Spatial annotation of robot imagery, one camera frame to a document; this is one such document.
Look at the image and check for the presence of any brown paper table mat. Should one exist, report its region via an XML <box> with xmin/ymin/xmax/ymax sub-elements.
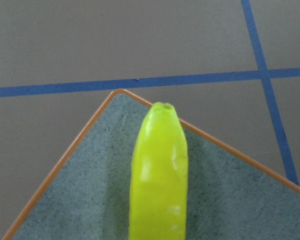
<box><xmin>0</xmin><ymin>0</ymin><xmax>300</xmax><ymax>239</ymax></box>

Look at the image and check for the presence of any grey square orange-rimmed plate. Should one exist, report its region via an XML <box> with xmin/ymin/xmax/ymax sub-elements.
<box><xmin>4</xmin><ymin>89</ymin><xmax>300</xmax><ymax>240</ymax></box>

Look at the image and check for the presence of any yellow banana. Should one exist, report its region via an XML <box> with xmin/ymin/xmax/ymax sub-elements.
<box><xmin>128</xmin><ymin>102</ymin><xmax>189</xmax><ymax>240</ymax></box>

